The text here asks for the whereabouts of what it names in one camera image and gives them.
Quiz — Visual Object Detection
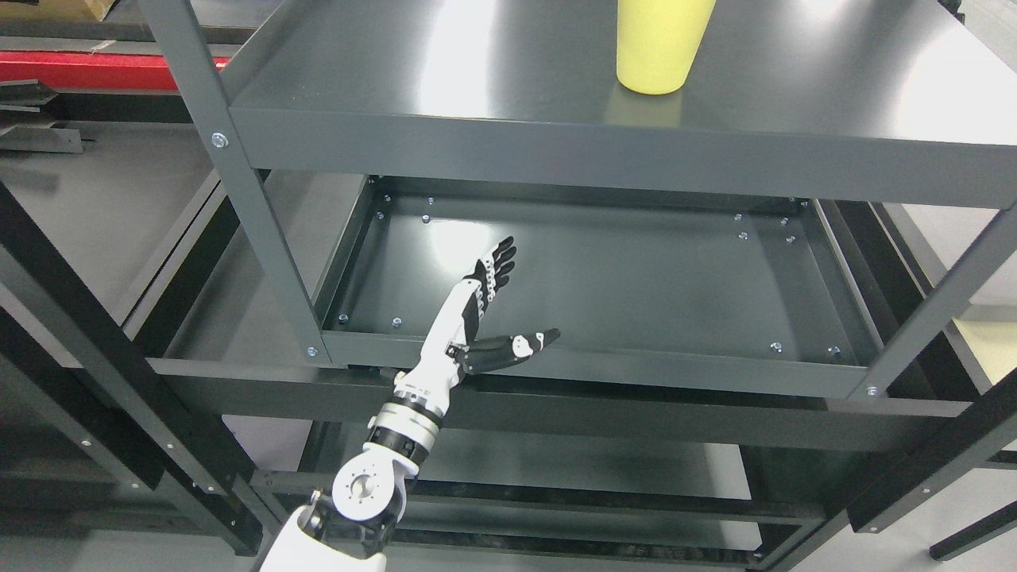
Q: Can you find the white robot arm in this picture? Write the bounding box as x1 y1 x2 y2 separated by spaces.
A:
259 383 450 571

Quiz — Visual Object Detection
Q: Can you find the red bar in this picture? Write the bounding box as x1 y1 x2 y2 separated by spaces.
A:
0 51 231 91

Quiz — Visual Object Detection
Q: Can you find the yellow plastic cup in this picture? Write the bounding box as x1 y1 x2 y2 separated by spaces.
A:
615 1 716 95

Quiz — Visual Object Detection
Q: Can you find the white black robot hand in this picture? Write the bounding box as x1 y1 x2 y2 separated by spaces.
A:
393 236 562 403

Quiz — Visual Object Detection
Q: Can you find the grey metal shelf unit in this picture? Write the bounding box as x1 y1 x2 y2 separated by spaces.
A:
142 1 1015 570

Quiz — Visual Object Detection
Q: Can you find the black metal shelf rack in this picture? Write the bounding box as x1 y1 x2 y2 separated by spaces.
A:
0 79 263 572

